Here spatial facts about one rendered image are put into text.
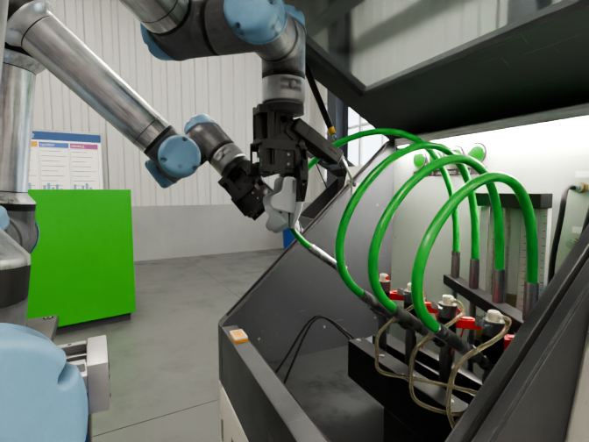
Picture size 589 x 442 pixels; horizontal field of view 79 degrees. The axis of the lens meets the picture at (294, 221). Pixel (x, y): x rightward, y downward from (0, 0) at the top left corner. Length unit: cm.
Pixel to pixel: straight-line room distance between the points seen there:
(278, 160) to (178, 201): 653
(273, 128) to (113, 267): 333
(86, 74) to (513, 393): 74
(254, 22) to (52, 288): 346
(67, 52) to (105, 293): 327
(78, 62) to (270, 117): 33
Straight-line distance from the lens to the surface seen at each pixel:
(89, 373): 76
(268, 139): 61
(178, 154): 68
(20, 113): 88
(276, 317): 100
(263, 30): 53
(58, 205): 371
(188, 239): 719
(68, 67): 74
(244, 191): 78
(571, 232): 83
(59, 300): 383
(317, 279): 102
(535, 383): 47
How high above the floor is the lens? 130
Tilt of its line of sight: 5 degrees down
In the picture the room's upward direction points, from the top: straight up
